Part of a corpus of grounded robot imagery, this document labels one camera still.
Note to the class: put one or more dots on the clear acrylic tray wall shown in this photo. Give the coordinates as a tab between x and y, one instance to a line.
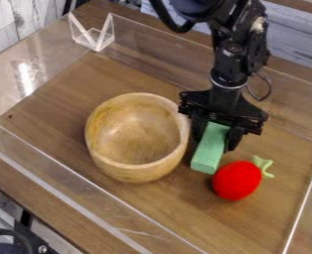
97	221

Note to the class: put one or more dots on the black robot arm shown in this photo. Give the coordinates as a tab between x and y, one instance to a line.
239	26

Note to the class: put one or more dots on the green rectangular block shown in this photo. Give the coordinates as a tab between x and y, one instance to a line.
211	149

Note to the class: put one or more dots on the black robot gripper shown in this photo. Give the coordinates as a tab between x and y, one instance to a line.
225	107

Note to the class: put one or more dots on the red plush strawberry toy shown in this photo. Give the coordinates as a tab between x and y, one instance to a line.
239	178

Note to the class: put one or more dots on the black clamp with cable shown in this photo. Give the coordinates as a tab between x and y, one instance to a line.
27	242

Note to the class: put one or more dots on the brown wooden bowl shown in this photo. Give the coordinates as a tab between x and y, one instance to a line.
137	137

